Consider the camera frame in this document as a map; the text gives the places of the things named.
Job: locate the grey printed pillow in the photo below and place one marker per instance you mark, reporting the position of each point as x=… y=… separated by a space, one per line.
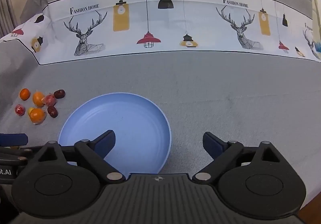
x=15 y=63

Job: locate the grey curtain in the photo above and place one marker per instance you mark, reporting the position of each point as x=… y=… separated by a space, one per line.
x=8 y=0

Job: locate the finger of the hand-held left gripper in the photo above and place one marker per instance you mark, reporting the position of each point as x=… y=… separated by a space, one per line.
x=12 y=139
x=12 y=160

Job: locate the light blue plate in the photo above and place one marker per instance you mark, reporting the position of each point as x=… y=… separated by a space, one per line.
x=135 y=123

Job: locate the red fruit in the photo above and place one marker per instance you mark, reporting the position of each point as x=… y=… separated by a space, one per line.
x=49 y=99
x=19 y=110

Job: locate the small bare orange tangerine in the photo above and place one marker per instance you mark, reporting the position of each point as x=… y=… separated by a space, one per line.
x=24 y=94

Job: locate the dark red date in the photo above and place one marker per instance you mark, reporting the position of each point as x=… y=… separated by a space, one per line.
x=52 y=111
x=59 y=93

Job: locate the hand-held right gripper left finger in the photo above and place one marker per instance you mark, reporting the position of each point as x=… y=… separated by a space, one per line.
x=106 y=143

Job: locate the small yellow fruit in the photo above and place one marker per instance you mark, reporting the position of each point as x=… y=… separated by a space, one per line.
x=30 y=110

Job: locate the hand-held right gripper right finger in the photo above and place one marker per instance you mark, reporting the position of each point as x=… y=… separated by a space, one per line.
x=214 y=145

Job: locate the white blue printed cloth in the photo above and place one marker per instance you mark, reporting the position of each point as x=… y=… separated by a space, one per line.
x=316 y=13

